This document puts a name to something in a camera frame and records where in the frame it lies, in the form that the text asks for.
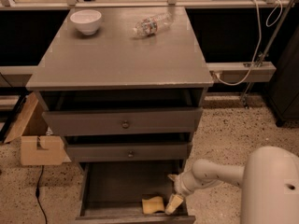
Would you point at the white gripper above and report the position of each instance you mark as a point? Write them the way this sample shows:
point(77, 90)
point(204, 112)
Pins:
point(179, 184)

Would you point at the yellow sponge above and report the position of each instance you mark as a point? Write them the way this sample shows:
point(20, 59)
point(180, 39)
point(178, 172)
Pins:
point(153, 205)

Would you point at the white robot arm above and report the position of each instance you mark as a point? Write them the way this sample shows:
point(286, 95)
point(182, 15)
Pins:
point(269, 183)

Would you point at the grey open bottom drawer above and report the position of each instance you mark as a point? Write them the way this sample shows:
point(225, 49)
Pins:
point(112, 193)

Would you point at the grey top drawer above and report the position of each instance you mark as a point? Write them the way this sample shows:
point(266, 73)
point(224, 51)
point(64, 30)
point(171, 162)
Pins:
point(123, 121)

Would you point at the grey middle drawer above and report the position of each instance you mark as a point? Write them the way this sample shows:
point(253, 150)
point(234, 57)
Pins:
point(129, 152)

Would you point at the grey wooden drawer cabinet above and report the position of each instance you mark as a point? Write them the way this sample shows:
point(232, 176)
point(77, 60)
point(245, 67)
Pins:
point(114, 70)

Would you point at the cardboard box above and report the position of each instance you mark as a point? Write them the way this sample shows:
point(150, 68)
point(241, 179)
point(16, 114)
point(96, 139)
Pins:
point(38, 145)

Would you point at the dark cabinet at right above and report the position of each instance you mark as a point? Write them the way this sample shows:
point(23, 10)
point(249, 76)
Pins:
point(283, 90)

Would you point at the clear plastic water bottle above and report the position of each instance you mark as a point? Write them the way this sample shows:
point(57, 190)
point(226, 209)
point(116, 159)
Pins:
point(153, 25)

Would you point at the white ceramic bowl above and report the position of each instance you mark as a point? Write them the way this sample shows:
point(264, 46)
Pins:
point(86, 21)

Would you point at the metal stand pole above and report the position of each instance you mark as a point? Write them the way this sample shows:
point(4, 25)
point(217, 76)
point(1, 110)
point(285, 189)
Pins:
point(259, 61)

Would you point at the grey wall rail beam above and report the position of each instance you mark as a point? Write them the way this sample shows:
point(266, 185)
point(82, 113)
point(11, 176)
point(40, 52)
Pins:
point(241, 72)

